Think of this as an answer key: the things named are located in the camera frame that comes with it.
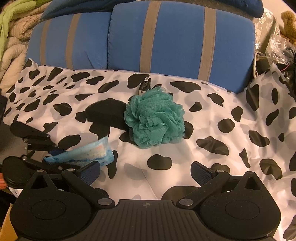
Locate cow print blanket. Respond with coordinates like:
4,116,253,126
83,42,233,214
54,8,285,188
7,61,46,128
3,60,295,240

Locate blue striped cushion right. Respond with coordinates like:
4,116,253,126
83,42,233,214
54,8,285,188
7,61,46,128
107,1,255,93

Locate small black box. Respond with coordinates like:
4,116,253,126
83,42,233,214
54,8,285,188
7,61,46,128
138,77,151,95

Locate black foam sponge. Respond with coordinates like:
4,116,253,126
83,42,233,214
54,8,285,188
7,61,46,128
85,98,129,131

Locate beige knitted blanket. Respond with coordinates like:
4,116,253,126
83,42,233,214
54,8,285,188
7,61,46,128
1,1,50,91

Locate teal bath loofah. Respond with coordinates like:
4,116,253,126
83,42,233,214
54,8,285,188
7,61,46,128
124,87,185,149

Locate blue striped cushion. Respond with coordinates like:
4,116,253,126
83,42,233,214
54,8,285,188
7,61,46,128
26,12,111,70
107,1,255,93

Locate blue tissue pack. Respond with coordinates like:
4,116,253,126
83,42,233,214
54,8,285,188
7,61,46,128
44,136,114,167

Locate dark blue pillow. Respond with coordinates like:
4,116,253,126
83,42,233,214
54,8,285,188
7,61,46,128
40,0,265,20

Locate green quilt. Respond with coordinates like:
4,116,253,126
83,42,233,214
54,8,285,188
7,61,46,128
1,0,50,59

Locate blue striped cushion left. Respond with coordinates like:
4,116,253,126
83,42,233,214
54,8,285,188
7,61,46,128
26,12,111,70

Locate brown plush toy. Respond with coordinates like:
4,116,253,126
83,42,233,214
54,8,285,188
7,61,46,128
281,11,296,43

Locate cardboard box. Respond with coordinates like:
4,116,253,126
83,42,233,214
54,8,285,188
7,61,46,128
0,204,18,241

